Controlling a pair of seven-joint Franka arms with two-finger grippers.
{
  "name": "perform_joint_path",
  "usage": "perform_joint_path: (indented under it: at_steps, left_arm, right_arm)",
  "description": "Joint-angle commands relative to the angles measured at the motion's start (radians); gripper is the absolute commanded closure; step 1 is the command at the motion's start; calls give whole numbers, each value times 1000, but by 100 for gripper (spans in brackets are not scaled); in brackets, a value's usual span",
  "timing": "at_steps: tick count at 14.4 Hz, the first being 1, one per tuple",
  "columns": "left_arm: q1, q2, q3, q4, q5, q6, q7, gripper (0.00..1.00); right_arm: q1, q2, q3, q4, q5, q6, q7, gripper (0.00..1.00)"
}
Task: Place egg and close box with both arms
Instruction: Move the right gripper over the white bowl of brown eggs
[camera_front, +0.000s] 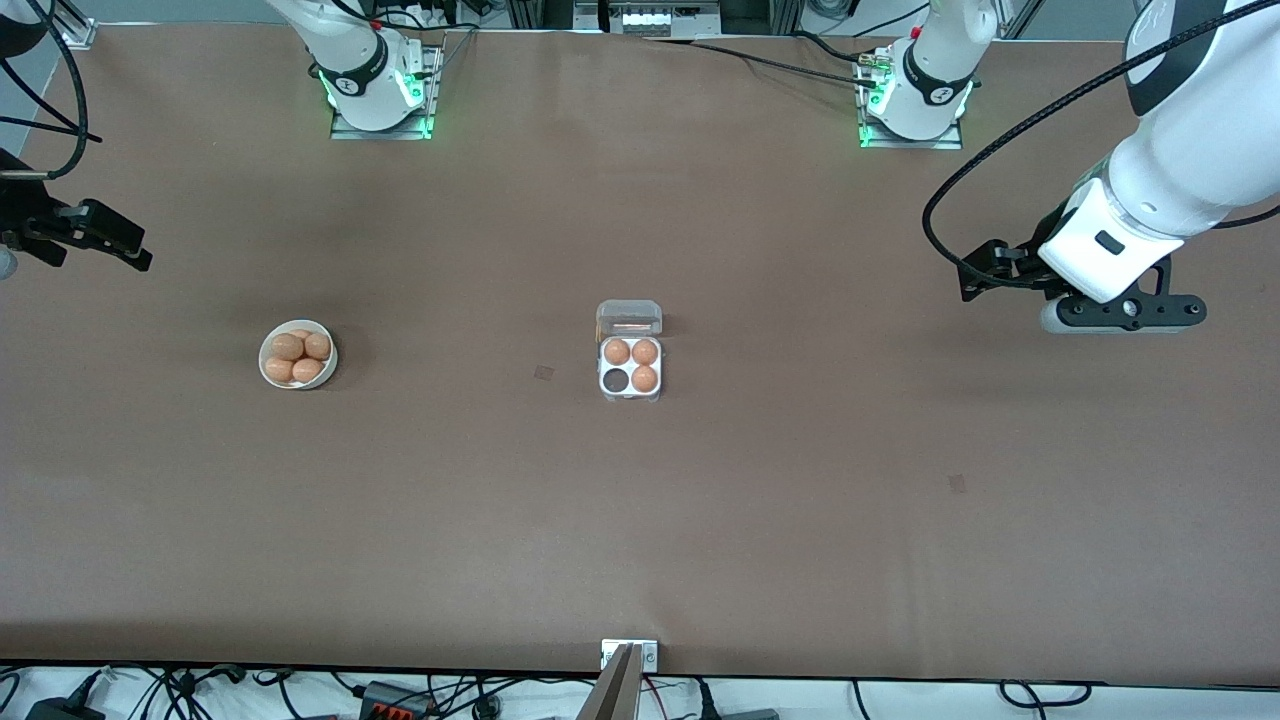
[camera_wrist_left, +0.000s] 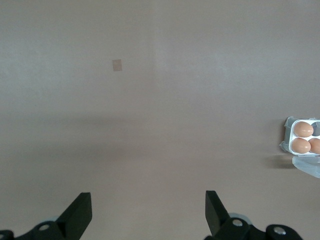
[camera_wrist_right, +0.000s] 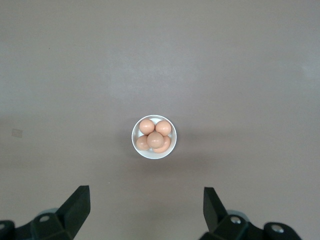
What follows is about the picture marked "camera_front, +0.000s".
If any white ceramic bowl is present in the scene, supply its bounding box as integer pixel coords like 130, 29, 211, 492
259, 319, 339, 390

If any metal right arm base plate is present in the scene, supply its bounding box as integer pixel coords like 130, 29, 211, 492
330, 44, 443, 141

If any black table cable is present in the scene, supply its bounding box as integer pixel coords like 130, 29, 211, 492
792, 30, 881, 67
640, 36, 883, 89

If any aluminium corner profile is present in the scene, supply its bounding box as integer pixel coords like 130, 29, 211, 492
55, 0, 99, 50

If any small metal bracket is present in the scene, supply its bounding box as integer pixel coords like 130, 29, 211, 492
601, 639, 660, 672

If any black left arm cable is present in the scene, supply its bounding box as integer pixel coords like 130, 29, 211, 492
921, 0, 1280, 291

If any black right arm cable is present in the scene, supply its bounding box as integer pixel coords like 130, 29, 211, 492
0, 0, 103, 183

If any red and black power strip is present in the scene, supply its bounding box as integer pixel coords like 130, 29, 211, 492
358, 681, 433, 720

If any aluminium camera mount bar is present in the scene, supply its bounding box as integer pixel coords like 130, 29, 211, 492
575, 644, 643, 720

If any clear plastic egg box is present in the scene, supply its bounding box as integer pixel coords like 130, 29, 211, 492
596, 300, 666, 403

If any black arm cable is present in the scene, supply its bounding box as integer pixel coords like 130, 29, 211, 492
921, 0, 1280, 291
0, 0, 103, 183

